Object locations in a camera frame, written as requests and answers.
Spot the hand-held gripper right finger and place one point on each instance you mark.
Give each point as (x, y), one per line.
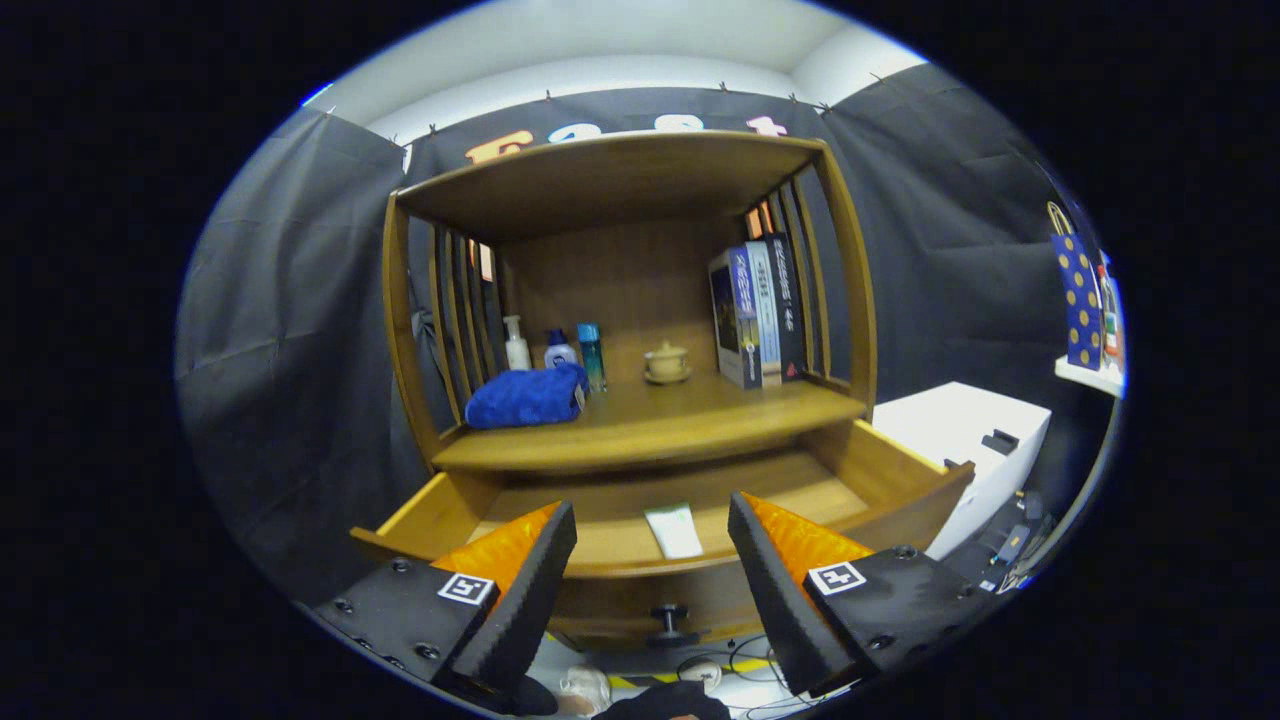
(780, 600)

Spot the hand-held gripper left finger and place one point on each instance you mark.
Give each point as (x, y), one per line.
(530, 610)

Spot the white squeeze tube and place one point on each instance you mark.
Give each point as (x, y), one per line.
(675, 530)

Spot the wooden drawer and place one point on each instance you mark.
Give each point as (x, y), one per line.
(620, 520)

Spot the wooden countertop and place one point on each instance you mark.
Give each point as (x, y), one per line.
(680, 420)

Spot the wooden cabinet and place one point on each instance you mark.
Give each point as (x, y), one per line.
(620, 280)

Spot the white shoe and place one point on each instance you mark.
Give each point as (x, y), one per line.
(588, 688)
(702, 675)

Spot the person's dark clothing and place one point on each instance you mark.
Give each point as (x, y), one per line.
(660, 703)

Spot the blue towel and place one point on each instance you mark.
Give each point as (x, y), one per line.
(525, 400)

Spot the black electronic device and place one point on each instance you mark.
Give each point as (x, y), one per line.
(1000, 545)

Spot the white box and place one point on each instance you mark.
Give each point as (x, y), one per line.
(950, 420)

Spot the white bottle with blue cap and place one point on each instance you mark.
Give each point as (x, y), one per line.
(560, 355)

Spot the clear blue bottle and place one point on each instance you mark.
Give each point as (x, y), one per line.
(592, 360)

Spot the white pump bottle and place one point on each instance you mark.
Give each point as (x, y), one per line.
(517, 352)

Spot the beige lidded tea cup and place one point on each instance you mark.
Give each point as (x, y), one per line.
(667, 362)

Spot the book with pale spine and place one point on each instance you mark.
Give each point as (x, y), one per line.
(765, 320)

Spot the book with blue spine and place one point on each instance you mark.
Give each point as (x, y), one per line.
(733, 320)

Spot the white shelf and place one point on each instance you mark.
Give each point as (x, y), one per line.
(1090, 378)

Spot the blue polka dot gift bag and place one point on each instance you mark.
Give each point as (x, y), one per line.
(1080, 300)

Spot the clear bottle with red label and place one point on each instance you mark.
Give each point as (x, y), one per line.
(1108, 320)

